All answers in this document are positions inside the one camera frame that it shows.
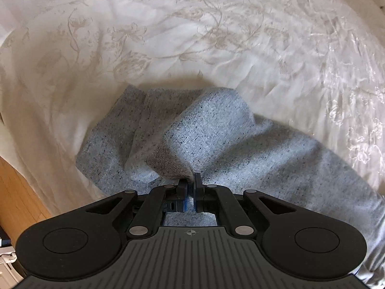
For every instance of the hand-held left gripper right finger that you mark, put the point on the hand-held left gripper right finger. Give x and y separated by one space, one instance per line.
196 206

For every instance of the grey speckled pants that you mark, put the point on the grey speckled pants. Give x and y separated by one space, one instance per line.
240 144

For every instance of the white plastic object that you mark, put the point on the white plastic object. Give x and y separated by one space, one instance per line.
7 265

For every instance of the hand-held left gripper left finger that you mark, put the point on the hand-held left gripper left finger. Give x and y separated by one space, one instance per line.
184 205

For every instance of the dark box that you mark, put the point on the dark box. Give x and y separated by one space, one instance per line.
3 236

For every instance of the white floral bedspread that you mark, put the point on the white floral bedspread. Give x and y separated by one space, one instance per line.
210 30

